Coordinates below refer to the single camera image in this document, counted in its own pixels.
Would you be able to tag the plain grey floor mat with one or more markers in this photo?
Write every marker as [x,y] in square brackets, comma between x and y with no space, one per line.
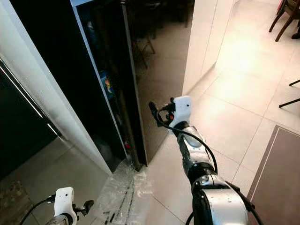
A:
[281,178]

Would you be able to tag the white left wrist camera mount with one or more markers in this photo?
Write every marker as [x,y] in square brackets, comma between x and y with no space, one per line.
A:
[65,202]

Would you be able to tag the black furniture legs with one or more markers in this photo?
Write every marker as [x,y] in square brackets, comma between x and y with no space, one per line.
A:
[289,102]

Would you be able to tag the white cabinet side panel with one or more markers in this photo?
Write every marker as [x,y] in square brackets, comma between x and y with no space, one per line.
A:
[37,79]

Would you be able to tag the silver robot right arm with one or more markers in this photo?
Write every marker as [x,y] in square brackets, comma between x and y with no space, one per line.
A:
[225,206]

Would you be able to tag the brown wooden chair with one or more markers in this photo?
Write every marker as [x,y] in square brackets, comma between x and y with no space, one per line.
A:
[291,7]

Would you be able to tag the brown patterned mat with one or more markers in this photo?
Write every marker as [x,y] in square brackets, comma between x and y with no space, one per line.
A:
[11,206]

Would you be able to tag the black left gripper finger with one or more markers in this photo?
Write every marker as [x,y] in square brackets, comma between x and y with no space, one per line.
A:
[89,206]

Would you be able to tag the household fridge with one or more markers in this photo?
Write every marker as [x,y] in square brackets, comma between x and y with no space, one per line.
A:
[56,56]

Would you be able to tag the dark glossy cabinet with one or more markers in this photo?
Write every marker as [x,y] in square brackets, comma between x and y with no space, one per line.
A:
[18,136]

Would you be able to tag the clear bubble wrap sheet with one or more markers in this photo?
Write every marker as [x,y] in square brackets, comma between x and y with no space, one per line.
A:
[117,197]

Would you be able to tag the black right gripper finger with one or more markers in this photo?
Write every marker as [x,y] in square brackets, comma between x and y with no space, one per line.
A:
[157,114]

